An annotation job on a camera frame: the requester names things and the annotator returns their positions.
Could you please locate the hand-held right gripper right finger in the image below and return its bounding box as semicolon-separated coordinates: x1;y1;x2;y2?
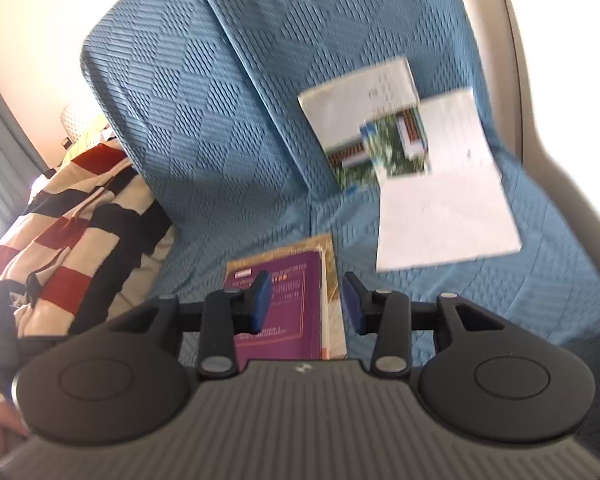
341;271;508;380

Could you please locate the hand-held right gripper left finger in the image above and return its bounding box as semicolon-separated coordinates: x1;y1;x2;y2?
107;270;273;377

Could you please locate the orange and purple paperback book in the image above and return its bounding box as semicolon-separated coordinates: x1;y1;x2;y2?
225;251;329;361

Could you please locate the white photo cover booklet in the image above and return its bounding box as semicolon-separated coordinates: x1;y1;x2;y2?
298;57;428;191
360;86;523;273

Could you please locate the person's left hand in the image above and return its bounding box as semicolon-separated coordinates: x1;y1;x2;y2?
0;392;31;443

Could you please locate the blue quilted sofa cover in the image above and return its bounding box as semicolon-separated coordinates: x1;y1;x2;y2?
79;0;600;376

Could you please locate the red cream black striped blanket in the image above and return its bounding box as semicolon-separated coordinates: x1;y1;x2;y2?
0;137;178;336

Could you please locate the patterned beige pillow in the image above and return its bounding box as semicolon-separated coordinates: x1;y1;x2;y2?
60;97;113;161

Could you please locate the dark cloth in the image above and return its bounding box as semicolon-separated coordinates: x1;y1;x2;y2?
0;280;81;396

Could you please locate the white sofa armrest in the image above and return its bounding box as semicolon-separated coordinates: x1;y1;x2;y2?
447;0;600;266

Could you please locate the grey curtain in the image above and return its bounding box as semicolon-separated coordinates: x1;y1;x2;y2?
0;65;48;246

